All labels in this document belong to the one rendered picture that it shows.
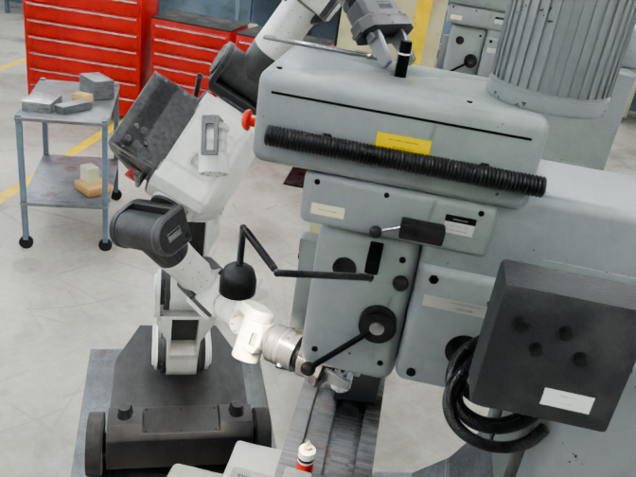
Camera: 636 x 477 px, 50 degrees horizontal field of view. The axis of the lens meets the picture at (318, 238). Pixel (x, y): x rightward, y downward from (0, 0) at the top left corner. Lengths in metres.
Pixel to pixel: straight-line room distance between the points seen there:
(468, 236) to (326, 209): 0.25
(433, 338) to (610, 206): 0.38
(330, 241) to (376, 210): 0.11
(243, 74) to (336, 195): 0.57
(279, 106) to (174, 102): 0.54
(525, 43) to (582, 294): 0.41
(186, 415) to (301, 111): 1.42
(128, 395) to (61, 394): 0.94
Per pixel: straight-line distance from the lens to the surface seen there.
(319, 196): 1.18
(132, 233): 1.59
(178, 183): 1.59
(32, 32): 6.79
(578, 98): 1.15
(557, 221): 1.20
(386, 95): 1.11
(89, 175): 4.47
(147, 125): 1.62
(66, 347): 3.62
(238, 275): 1.30
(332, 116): 1.12
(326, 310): 1.30
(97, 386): 2.75
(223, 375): 2.53
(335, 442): 1.84
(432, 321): 1.27
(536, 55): 1.14
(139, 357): 2.60
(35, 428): 3.21
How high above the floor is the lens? 2.15
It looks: 27 degrees down
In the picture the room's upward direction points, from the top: 9 degrees clockwise
